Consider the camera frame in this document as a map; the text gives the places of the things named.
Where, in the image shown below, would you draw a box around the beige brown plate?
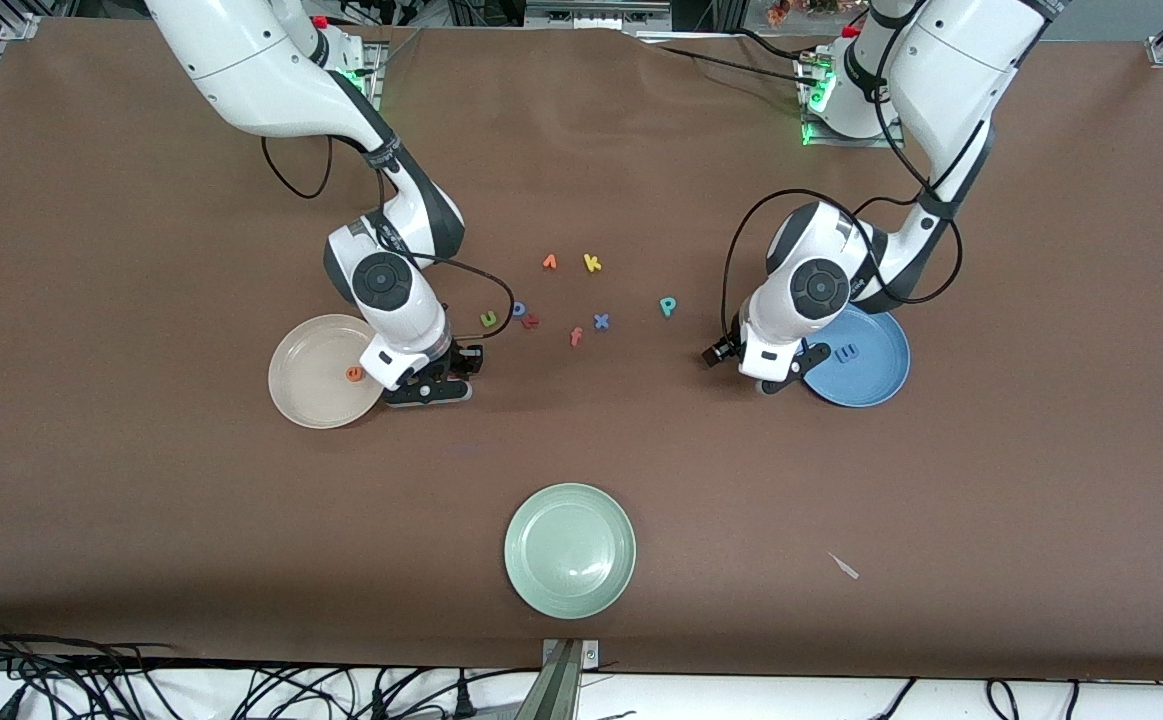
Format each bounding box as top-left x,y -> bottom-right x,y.
268,314 -> 387,430

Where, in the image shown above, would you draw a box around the blue plate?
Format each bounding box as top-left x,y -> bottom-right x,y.
801,303 -> 911,408

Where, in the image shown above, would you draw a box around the pale green plate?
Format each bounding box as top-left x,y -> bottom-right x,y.
504,483 -> 637,620

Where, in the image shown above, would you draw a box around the orange dried flowers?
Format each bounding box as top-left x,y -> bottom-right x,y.
766,0 -> 842,26

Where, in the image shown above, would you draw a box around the brown table cover mat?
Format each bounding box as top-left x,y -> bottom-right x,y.
0,15 -> 1163,683

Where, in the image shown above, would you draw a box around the grey metal box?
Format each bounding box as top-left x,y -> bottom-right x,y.
524,0 -> 674,31

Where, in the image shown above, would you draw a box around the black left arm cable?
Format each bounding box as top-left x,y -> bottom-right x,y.
721,60 -> 967,346

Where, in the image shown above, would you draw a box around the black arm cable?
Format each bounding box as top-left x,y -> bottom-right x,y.
261,135 -> 507,346
721,60 -> 967,346

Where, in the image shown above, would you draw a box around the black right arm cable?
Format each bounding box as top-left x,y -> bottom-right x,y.
261,135 -> 507,346

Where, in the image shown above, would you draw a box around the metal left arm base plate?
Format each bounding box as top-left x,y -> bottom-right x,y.
796,50 -> 907,149

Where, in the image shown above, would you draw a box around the black cable on table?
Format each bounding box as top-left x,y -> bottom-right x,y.
641,28 -> 822,89

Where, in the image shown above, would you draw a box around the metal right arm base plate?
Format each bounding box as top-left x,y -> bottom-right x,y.
346,40 -> 388,113

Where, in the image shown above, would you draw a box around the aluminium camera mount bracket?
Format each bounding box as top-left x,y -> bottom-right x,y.
516,638 -> 602,720

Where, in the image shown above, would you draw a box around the tangle of black cables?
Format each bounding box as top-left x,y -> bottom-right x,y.
0,615 -> 542,720

